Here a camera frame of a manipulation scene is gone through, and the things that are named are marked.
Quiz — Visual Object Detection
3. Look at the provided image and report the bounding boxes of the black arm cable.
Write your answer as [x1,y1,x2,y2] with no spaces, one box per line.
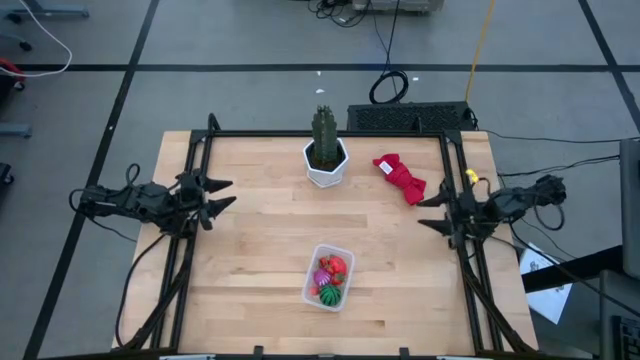
[530,197,567,232]
[114,232,169,349]

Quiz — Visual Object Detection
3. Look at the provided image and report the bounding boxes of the grey cabinet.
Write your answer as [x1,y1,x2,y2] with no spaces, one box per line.
[618,138,640,280]

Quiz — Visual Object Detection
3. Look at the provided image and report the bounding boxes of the black perforated case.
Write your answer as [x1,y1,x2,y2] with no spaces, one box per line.
[346,101,477,134]

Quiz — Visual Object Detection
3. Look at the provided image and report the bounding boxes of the clear plastic tupperware container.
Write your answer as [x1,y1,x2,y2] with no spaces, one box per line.
[301,243,356,313]

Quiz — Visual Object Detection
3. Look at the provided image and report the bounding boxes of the white floor cable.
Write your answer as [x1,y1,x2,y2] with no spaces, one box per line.
[0,0,74,79]

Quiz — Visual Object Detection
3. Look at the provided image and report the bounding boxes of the grey equipment box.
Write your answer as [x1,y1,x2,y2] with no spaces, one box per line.
[351,0,445,14]

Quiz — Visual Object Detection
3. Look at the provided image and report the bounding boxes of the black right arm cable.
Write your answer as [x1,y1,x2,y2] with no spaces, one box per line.
[530,197,567,232]

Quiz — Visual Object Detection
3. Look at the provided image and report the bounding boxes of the red wheeled object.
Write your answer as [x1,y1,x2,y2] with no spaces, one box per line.
[0,57,26,92]

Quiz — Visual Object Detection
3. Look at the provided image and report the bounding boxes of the grey furniture base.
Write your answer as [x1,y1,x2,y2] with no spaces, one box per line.
[4,0,90,24]

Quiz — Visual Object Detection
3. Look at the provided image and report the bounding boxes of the black floor cable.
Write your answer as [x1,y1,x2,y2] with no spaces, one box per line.
[497,154,621,177]
[479,128,640,146]

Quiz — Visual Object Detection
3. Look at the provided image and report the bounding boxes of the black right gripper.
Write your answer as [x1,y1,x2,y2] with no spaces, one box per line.
[416,179,490,251]

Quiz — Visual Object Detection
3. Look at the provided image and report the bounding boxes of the grey furniture foot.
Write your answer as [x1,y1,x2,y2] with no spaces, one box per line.
[0,122,34,140]

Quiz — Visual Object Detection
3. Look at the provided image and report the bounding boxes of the yellow hanging cable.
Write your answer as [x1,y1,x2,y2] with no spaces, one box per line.
[464,0,497,104]

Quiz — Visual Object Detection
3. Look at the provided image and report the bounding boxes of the black keyboard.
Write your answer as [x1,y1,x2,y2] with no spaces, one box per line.
[610,313,640,360]

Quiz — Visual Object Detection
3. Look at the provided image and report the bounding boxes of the black bar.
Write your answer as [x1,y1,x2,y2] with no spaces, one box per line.
[521,243,626,295]

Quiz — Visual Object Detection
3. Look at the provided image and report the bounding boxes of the white paper sheet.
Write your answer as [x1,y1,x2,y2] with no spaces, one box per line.
[518,241,575,326]

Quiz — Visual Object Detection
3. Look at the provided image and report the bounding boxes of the red cloth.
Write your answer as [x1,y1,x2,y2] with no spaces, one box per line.
[372,153,428,207]

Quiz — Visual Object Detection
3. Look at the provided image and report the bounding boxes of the green watermelon toy ball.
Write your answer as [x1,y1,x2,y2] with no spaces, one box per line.
[318,284,343,308]

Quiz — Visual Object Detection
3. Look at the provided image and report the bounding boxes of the coiled black cable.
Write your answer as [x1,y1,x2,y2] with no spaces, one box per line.
[368,0,410,105]

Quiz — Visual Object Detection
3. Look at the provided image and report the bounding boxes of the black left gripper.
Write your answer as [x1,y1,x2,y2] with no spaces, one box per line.
[168,167,238,240]

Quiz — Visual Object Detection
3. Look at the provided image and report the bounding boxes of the black table frame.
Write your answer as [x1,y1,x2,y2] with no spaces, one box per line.
[112,112,540,360]

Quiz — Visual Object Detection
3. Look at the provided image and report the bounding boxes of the green cactus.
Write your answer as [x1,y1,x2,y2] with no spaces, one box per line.
[310,104,340,169]

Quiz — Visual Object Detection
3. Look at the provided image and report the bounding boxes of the white hexagonal plant pot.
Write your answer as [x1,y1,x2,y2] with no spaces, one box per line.
[302,138,350,189]

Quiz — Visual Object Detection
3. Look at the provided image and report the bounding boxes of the black cable tangle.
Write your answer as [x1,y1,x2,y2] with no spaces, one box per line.
[305,0,374,29]

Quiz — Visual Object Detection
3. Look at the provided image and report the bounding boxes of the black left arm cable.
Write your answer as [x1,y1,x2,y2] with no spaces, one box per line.
[114,232,169,349]

